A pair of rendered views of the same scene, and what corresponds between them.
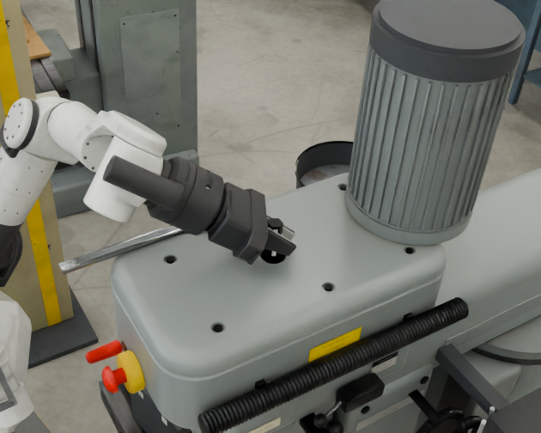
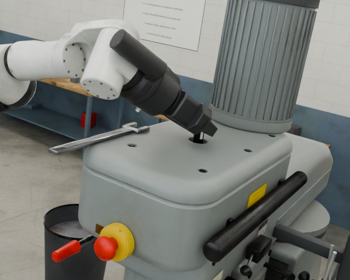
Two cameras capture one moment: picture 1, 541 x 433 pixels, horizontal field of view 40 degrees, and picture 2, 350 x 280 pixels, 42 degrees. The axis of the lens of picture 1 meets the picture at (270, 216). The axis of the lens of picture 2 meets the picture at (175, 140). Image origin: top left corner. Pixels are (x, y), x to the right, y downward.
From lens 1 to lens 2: 0.63 m
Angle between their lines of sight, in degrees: 32
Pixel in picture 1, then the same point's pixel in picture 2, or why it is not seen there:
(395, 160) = (263, 68)
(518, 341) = (299, 228)
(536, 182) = not seen: hidden behind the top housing
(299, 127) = (22, 214)
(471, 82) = (306, 8)
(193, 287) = (164, 155)
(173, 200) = (163, 68)
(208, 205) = (174, 83)
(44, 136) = (1, 68)
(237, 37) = not seen: outside the picture
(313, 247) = (218, 136)
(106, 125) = (89, 27)
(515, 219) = not seen: hidden behind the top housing
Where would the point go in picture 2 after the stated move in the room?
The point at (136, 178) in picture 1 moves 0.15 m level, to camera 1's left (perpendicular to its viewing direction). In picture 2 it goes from (139, 45) to (39, 35)
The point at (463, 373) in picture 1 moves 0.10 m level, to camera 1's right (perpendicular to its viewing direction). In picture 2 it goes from (298, 235) to (329, 231)
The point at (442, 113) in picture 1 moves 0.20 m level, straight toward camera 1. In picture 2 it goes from (293, 29) to (341, 41)
